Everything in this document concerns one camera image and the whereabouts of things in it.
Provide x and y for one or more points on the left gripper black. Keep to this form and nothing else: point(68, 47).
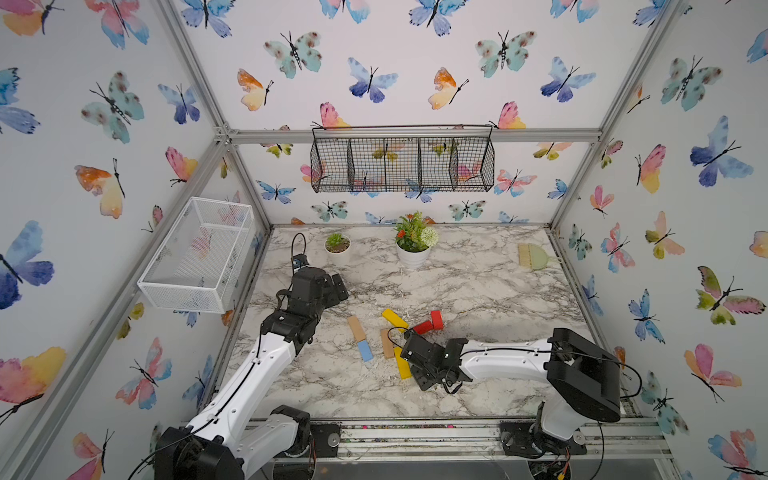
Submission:
point(331, 296)

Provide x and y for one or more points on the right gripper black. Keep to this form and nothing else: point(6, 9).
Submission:
point(420, 382)

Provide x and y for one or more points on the yellow block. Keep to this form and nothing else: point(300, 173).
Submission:
point(395, 320)
point(402, 364)

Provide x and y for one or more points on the natural wood block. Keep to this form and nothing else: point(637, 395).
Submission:
point(357, 329)
point(387, 345)

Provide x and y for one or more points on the light blue block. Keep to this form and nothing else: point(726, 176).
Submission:
point(365, 350)

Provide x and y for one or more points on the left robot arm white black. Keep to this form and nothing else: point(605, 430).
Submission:
point(240, 396)

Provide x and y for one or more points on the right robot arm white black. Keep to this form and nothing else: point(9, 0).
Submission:
point(586, 380)

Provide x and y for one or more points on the small green potted plant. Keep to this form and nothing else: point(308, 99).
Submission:
point(338, 249)

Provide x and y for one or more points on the red block long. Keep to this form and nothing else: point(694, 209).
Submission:
point(423, 327)

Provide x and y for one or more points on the red block short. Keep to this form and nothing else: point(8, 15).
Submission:
point(437, 320)

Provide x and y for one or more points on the flowering potted plant white pot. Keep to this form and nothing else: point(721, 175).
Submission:
point(415, 237)

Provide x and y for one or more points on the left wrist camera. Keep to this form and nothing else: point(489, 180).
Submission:
point(299, 261)

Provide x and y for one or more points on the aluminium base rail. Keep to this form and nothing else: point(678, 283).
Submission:
point(359, 440)

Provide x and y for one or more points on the black wire wall basket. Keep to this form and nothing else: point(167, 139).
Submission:
point(388, 159)

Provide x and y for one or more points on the white mesh wall basket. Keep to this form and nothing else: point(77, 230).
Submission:
point(197, 264)

